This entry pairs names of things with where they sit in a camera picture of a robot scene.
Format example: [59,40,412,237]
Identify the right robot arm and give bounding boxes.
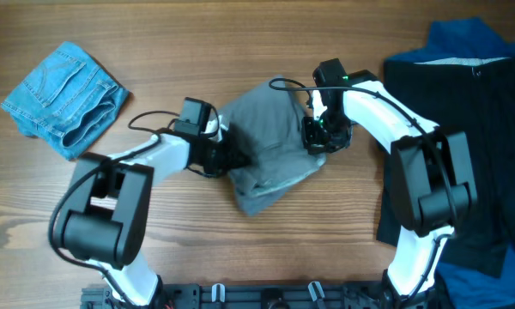
[302,58,477,308]

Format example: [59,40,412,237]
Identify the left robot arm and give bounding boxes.
[47,97,251,308]

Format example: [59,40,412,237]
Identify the grey shorts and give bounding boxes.
[219,82,326,216]

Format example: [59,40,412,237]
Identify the folded blue denim jeans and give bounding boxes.
[1,41,129,160]

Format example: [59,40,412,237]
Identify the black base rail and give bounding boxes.
[80,281,396,309]

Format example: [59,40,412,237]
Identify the black shorts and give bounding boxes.
[384,58,515,277]

